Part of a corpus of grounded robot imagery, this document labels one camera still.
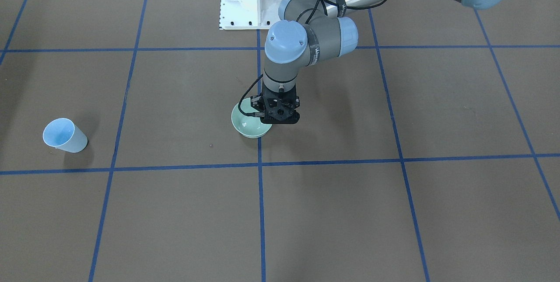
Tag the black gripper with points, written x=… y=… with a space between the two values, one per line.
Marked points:
x=257 y=104

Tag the pale green ceramic bowl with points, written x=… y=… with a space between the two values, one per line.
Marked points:
x=248 y=126

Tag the light blue plastic cup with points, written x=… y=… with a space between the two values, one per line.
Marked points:
x=63 y=134

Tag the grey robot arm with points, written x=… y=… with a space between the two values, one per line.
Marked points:
x=308 y=32

